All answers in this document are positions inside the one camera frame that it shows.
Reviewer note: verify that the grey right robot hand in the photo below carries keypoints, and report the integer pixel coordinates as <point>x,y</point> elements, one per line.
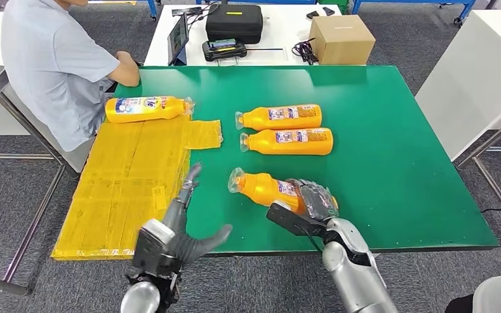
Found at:
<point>317,201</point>

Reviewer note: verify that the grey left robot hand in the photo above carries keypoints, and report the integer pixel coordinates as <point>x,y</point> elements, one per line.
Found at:
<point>175,218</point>

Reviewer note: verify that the orange detergent bottle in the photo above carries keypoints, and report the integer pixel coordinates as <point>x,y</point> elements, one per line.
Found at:
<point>263,143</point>
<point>255,119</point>
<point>146,110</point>
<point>261,188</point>

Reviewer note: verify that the thin black pen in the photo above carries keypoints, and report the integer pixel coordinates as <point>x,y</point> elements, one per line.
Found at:
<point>265,49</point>

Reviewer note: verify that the brown cardboard box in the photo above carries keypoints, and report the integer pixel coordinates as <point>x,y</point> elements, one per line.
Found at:
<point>341,41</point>

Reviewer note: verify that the black handheld controller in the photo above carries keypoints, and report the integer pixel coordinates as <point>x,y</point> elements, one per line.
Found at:
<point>224,50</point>

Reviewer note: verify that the white desk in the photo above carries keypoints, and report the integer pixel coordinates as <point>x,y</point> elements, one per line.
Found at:
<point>283,26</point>

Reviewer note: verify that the black tablet on stand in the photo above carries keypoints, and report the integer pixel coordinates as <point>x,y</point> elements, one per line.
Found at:
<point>177,36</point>

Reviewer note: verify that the black zip carrying case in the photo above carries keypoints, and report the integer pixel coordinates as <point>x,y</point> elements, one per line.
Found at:
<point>234,23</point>

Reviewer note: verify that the green crate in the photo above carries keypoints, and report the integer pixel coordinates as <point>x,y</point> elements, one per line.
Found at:
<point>332,5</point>

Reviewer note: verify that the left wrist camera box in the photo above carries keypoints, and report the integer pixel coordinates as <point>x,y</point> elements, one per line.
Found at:
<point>155,242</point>

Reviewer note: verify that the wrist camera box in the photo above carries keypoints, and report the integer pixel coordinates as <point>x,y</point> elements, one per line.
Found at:
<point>289,218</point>
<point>155,242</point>

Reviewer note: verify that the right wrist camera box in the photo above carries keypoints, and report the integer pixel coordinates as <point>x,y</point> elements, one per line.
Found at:
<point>289,218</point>

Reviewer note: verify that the steel table leg frame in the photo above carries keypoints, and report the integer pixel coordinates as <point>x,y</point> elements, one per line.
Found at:
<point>488,142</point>

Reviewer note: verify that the blue metal cart frame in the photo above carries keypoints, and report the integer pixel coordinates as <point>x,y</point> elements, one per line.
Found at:
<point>152,8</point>
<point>356,6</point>

